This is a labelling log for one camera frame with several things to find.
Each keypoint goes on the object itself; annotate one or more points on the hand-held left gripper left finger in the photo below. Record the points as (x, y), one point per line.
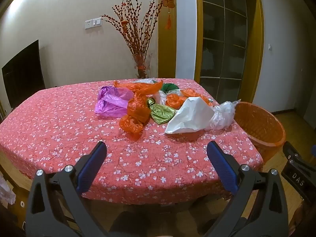
(92, 167)

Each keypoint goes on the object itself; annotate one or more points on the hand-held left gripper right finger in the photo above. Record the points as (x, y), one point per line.
(222, 167)

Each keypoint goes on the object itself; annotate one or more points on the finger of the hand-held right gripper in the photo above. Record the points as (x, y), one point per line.
(300, 159)

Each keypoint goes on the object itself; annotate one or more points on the clear plastic bag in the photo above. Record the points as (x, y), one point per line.
(223, 116)

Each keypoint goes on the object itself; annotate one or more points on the wastebasket with orange liner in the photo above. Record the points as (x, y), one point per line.
(256, 128)

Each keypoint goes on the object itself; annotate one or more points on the purple plastic bag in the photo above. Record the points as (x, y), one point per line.
(111, 101)

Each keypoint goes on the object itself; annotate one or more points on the orange plastic bag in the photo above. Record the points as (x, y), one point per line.
(176, 100)
(137, 113)

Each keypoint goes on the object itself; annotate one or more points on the shiny green foil bag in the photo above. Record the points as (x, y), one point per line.
(161, 112)

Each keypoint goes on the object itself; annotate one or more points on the translucent white plastic bag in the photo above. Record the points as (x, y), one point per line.
(160, 97)

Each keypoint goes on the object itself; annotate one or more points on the dark green plastic bag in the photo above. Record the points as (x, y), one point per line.
(170, 87)

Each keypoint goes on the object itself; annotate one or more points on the red floral tablecloth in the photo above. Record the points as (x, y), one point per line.
(61, 128)

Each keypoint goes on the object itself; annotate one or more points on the crumpled white plastic bag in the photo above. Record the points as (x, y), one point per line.
(6, 192)

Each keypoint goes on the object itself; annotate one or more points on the clear glass floor vase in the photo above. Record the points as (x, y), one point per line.
(141, 66)

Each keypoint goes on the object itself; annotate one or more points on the black flat television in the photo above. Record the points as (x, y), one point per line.
(22, 74)

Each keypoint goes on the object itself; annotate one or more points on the frosted glass door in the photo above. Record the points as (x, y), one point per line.
(222, 42)

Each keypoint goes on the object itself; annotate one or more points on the wooden corner trim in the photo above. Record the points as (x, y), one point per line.
(166, 54)

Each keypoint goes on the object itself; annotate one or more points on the red berry branch bouquet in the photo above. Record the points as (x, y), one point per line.
(138, 29)

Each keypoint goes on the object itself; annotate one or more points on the wooden door frame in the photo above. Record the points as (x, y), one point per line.
(258, 54)

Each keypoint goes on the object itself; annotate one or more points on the white wall socket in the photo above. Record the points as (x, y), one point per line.
(88, 24)

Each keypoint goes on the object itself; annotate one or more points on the white double wall switch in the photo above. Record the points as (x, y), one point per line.
(97, 22)

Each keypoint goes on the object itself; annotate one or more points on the red gold tassel wall ornament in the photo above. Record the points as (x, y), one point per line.
(168, 2)

